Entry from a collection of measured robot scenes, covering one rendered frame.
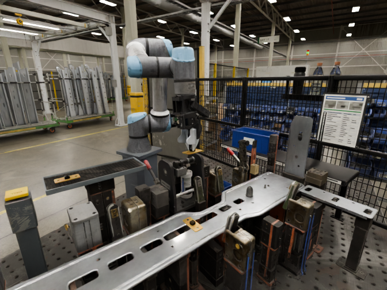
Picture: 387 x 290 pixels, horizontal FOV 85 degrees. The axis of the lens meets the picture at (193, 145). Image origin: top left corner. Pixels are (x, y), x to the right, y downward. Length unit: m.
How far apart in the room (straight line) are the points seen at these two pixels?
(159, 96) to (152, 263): 0.86
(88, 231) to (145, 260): 0.20
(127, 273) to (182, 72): 0.63
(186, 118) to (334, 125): 1.01
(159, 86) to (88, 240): 0.83
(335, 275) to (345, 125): 0.79
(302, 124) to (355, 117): 0.32
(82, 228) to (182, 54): 0.63
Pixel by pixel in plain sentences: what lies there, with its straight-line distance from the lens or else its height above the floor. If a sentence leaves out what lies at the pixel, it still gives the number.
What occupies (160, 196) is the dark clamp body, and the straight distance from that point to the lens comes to 0.91.
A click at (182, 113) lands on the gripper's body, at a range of 0.75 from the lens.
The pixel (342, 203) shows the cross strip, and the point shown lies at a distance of 1.17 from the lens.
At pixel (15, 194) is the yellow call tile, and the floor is 1.16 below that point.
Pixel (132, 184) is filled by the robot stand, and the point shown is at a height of 0.89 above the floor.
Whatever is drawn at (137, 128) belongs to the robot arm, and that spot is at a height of 1.25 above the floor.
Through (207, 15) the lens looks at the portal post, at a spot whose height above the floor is 2.99.
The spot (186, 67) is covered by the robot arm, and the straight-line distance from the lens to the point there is 0.74.
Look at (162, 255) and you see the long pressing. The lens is 0.75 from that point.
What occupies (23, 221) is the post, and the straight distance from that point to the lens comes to 0.95.
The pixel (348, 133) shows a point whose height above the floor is 1.23.
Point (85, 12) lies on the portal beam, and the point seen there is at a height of 3.39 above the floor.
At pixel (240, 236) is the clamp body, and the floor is 1.04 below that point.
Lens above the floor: 1.52
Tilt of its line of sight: 17 degrees down
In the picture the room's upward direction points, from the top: straight up
